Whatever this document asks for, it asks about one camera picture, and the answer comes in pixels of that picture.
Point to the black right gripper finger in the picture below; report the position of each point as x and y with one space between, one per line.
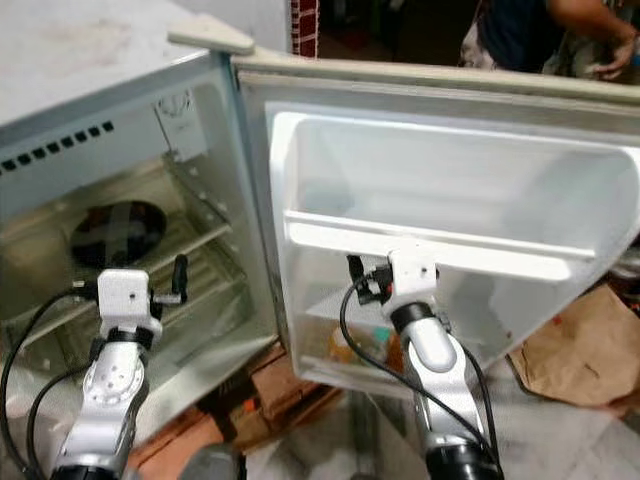
357 272

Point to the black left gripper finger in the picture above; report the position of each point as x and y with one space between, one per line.
180 276

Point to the silver fridge door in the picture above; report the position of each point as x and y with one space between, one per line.
440 170

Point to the person bare forearm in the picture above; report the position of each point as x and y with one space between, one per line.
595 18

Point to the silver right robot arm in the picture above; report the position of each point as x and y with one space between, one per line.
435 360

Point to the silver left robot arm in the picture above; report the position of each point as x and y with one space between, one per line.
110 395

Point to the black round fridge fan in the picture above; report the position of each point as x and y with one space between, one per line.
115 232

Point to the silver mini fridge body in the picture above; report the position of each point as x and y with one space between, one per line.
80 60

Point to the orange juice bottle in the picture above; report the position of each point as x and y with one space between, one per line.
343 348
393 352

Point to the grey thermostat box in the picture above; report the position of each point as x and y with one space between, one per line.
182 130

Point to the grey robot leg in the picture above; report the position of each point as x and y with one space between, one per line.
215 465

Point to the brown paper bag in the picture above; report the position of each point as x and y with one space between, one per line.
580 350

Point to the beige hinge cover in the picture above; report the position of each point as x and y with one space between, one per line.
210 33

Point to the person in dark shirt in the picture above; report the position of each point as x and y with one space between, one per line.
520 30

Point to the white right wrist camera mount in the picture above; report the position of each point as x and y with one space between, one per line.
413 272

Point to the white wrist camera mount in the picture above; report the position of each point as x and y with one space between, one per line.
413 272
125 293

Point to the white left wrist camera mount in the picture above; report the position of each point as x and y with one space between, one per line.
125 293

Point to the white door shelf rail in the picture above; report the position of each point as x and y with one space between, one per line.
480 255

